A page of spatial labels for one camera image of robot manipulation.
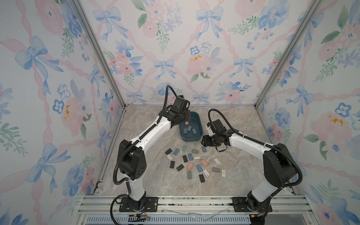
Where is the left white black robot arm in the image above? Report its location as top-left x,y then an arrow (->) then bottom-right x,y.
110,85 -> 190,225

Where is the black eraser upper left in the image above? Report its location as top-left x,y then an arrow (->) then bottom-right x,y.
165,148 -> 173,155

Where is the dark teal storage box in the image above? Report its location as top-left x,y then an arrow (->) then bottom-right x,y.
179,112 -> 203,142

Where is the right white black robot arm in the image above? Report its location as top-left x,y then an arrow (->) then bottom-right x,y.
201,109 -> 303,214

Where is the white eraser lower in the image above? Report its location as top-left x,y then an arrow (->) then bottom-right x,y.
203,169 -> 210,177

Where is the white eraser left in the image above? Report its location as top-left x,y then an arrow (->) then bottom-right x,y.
167,154 -> 173,161

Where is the black eraser tilted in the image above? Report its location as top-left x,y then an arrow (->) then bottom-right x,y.
176,164 -> 184,172

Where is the black eraser bottom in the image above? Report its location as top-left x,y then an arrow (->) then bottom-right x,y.
199,174 -> 205,183

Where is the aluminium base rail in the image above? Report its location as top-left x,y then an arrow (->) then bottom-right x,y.
73,196 -> 318,225

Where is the teal eraser lower centre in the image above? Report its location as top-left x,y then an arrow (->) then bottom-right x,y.
196,164 -> 203,173

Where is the black eraser centre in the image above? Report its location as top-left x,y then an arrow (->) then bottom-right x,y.
182,155 -> 188,163

